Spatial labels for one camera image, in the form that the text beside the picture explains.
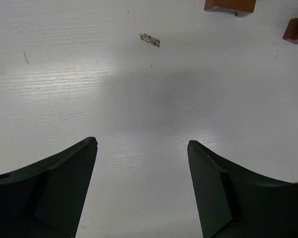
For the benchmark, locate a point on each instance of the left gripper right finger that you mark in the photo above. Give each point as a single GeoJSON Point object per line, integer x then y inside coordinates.
{"type": "Point", "coordinates": [235, 202]}

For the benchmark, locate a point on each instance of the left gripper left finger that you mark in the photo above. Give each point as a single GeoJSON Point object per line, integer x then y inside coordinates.
{"type": "Point", "coordinates": [46, 199]}

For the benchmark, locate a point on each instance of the brown wood block small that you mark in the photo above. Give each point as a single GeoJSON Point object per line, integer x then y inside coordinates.
{"type": "Point", "coordinates": [291, 32]}

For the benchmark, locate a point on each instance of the brown wood block long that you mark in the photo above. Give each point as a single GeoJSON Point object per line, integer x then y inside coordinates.
{"type": "Point", "coordinates": [240, 8]}

